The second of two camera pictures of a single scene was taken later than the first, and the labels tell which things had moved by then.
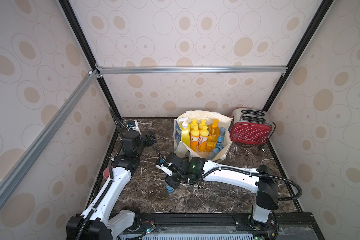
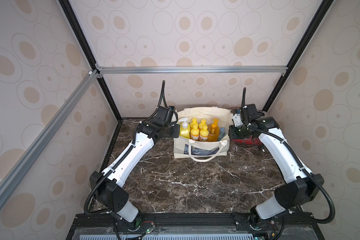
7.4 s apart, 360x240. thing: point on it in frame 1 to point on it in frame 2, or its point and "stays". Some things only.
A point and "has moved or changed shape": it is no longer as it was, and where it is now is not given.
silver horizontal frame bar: x=191 y=70 stays
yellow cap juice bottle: x=203 y=123 stays
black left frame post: x=86 y=49 stays
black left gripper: x=145 y=136 to x=176 y=132
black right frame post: x=323 y=10 stays
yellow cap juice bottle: x=194 y=122 stays
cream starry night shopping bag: x=202 y=134 has moved or changed shape
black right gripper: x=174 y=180 to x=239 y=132
